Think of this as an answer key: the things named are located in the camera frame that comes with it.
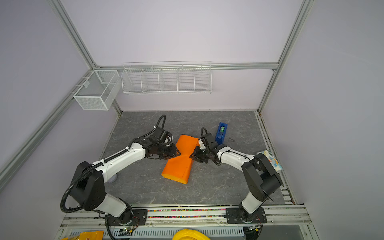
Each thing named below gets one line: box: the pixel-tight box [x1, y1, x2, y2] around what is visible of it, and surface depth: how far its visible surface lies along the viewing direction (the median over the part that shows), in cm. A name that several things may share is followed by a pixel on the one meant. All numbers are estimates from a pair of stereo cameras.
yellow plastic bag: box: [61, 231, 104, 240], surface depth 68 cm
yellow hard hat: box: [172, 228, 211, 240], surface depth 67 cm
